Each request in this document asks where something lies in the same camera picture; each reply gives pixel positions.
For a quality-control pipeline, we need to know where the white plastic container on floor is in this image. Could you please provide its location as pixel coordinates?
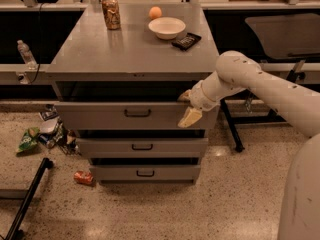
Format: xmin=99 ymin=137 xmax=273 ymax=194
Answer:
xmin=40 ymin=118 xmax=59 ymax=134

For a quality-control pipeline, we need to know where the grey drawer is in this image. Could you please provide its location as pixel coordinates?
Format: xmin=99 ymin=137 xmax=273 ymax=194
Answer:
xmin=90 ymin=165 xmax=201 ymax=182
xmin=54 ymin=100 xmax=221 ymax=131
xmin=77 ymin=138 xmax=208 ymax=158

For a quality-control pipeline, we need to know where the clear plastic water bottle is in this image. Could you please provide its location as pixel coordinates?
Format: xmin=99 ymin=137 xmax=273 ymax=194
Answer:
xmin=17 ymin=40 xmax=37 ymax=70

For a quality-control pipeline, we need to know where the black table leg left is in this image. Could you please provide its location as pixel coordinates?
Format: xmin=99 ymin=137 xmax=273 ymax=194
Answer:
xmin=1 ymin=158 xmax=54 ymax=240

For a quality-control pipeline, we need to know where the grey metal drawer cabinet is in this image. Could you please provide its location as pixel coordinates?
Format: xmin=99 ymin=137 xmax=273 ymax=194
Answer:
xmin=45 ymin=2 xmax=226 ymax=186

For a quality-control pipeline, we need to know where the green chip bag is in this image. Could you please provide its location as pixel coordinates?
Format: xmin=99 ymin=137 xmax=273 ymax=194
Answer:
xmin=16 ymin=127 xmax=40 ymax=154

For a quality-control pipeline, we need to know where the red crushed can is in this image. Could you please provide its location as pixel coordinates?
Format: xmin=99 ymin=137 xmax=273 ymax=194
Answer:
xmin=73 ymin=171 xmax=94 ymax=186

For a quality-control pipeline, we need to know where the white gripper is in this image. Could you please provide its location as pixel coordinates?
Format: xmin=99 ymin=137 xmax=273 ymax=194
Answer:
xmin=178 ymin=80 xmax=219 ymax=128

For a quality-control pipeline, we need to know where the grey top drawer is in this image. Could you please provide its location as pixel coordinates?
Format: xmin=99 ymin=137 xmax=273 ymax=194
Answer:
xmin=54 ymin=100 xmax=221 ymax=131

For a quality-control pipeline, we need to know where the black chocolate bar packet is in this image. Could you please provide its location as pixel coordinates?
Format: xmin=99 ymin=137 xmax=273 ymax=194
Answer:
xmin=172 ymin=33 xmax=201 ymax=51

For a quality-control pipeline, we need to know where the grey bottom drawer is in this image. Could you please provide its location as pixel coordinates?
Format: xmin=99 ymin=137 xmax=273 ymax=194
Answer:
xmin=90 ymin=165 xmax=201 ymax=182

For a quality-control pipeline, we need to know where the orange fruit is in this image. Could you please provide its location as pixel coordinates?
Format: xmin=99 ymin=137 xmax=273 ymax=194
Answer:
xmin=149 ymin=6 xmax=162 ymax=20

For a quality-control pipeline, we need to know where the black table frame right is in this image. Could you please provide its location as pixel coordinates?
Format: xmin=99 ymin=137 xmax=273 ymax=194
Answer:
xmin=220 ymin=60 xmax=305 ymax=153

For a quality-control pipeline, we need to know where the dark snack packet on floor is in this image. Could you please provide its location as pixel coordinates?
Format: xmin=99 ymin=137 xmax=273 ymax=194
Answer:
xmin=39 ymin=106 xmax=58 ymax=121

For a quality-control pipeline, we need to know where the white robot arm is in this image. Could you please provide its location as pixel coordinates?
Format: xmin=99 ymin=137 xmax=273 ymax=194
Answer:
xmin=178 ymin=51 xmax=320 ymax=240

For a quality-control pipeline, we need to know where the gold crumpled soda can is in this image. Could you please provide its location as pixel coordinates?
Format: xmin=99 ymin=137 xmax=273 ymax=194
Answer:
xmin=101 ymin=0 xmax=121 ymax=30

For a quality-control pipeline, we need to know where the white bowl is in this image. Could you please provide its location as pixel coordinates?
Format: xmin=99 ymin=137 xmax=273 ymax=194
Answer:
xmin=148 ymin=17 xmax=186 ymax=40

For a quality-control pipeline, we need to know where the grey middle drawer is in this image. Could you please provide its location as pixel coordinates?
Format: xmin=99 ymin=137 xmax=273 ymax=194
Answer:
xmin=77 ymin=138 xmax=208 ymax=158

